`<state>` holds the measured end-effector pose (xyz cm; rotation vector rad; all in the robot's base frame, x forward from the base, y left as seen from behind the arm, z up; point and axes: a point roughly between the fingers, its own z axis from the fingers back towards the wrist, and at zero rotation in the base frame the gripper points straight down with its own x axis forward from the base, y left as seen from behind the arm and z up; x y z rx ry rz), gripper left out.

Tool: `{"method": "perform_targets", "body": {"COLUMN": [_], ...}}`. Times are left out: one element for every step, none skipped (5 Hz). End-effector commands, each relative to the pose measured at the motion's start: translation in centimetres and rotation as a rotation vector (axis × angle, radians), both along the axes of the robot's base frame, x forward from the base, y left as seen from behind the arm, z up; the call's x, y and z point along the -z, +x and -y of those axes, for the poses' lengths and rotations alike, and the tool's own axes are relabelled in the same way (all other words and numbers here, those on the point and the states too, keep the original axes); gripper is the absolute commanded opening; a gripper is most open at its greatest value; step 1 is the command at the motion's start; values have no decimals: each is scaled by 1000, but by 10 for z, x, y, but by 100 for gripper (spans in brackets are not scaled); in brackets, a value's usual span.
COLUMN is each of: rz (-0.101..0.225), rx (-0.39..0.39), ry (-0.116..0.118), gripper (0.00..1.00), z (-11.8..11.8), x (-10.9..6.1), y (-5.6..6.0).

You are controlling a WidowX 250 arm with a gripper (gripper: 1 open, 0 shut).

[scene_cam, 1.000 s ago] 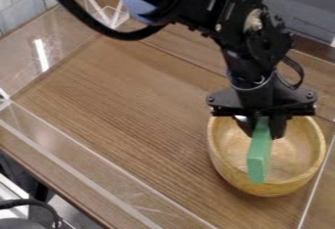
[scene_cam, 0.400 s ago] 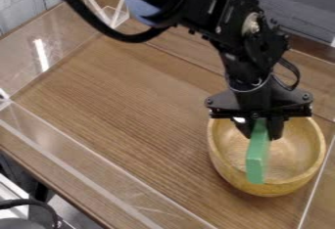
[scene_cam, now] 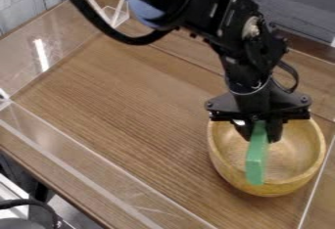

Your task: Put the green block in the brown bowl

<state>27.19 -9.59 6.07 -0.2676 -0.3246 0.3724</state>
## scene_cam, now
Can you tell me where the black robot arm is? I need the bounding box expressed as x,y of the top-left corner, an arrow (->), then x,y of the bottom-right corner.
69,0 -> 310,143

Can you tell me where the black cable lower left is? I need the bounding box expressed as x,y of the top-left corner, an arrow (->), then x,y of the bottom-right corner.
0,199 -> 65,229

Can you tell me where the clear acrylic enclosure wall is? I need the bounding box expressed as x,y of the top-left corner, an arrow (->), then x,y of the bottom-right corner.
0,89 -> 220,229

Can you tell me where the green block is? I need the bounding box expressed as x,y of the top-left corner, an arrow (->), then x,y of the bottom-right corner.
244,120 -> 268,185

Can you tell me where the brown wooden bowl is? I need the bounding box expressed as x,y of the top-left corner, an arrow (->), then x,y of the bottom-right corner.
206,118 -> 325,197

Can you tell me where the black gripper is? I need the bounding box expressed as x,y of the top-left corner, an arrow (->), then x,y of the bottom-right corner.
204,76 -> 310,143

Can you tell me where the clear acrylic corner bracket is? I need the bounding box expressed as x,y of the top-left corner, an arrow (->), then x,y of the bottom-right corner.
86,0 -> 129,28

